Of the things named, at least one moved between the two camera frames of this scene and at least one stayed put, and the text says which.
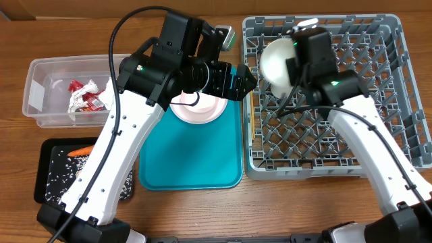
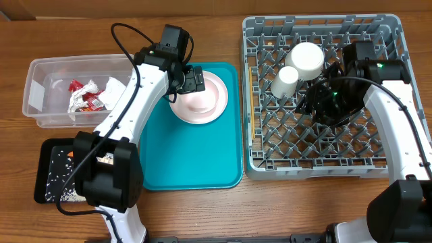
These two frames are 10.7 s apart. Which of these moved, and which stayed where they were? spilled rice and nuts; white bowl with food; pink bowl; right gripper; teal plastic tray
Moved: white bowl with food; right gripper
Stayed: teal plastic tray; spilled rice and nuts; pink bowl
